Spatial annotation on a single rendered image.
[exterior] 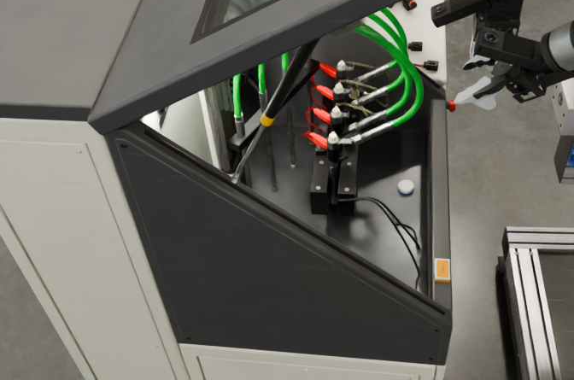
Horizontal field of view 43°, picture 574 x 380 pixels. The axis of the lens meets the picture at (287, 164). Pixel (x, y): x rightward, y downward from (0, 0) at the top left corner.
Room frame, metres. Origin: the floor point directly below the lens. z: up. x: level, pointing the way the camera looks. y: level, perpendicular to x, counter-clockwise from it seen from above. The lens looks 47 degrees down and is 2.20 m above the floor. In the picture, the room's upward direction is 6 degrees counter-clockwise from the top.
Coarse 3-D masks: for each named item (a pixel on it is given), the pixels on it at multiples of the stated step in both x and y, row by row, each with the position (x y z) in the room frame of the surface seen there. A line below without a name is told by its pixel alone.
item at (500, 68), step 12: (552, 60) 0.89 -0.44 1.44; (492, 72) 0.95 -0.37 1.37; (504, 72) 0.93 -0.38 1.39; (516, 72) 0.92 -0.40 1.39; (528, 72) 0.92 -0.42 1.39; (540, 72) 0.92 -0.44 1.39; (552, 72) 0.91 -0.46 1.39; (564, 72) 0.90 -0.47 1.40; (516, 84) 0.93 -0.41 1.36; (528, 84) 0.91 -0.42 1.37; (540, 84) 0.92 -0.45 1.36; (552, 84) 0.91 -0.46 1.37; (516, 96) 0.92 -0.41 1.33
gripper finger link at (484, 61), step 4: (476, 56) 1.03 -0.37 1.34; (480, 56) 1.02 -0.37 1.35; (472, 60) 1.03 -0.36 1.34; (476, 60) 1.02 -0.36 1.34; (480, 60) 1.01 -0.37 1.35; (484, 60) 1.00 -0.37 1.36; (488, 60) 0.99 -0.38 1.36; (492, 60) 0.99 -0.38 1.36; (468, 64) 1.03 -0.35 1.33; (472, 64) 1.02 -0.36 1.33; (476, 64) 1.02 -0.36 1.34; (480, 64) 1.01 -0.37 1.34; (484, 64) 1.01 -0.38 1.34; (488, 64) 1.00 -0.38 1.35; (492, 64) 0.99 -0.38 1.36; (464, 68) 1.04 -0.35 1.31; (468, 68) 1.03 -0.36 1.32; (488, 68) 1.02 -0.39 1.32; (492, 68) 1.02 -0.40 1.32
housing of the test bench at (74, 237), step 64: (0, 0) 1.12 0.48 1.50; (64, 0) 1.10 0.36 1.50; (128, 0) 1.08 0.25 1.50; (0, 64) 0.94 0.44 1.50; (64, 64) 0.92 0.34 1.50; (0, 128) 0.85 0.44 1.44; (64, 128) 0.83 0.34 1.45; (0, 192) 0.86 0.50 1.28; (64, 192) 0.84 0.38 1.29; (64, 256) 0.85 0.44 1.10; (128, 256) 0.82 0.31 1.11; (64, 320) 0.87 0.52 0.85; (128, 320) 0.83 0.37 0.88
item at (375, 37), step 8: (360, 32) 1.07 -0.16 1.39; (368, 32) 1.07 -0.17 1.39; (376, 40) 1.07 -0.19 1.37; (384, 40) 1.07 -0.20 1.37; (392, 48) 1.06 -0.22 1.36; (400, 56) 1.06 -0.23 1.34; (408, 64) 1.05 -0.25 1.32; (416, 72) 1.05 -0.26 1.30; (416, 80) 1.05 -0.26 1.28; (416, 88) 1.05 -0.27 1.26; (416, 96) 1.05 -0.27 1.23; (240, 104) 1.13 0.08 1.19; (416, 104) 1.05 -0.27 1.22; (240, 112) 1.13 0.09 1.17; (408, 112) 1.06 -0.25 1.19; (240, 120) 1.12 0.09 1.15; (400, 120) 1.06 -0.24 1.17
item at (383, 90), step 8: (368, 16) 1.23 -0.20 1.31; (376, 16) 1.23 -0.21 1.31; (384, 24) 1.23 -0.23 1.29; (392, 32) 1.22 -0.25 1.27; (400, 40) 1.22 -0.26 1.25; (400, 48) 1.22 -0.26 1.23; (408, 56) 1.22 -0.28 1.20; (288, 64) 1.27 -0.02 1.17; (400, 80) 1.22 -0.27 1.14; (384, 88) 1.23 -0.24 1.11; (392, 88) 1.22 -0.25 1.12; (368, 96) 1.23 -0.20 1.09; (376, 96) 1.22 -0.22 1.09; (360, 104) 1.23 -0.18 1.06
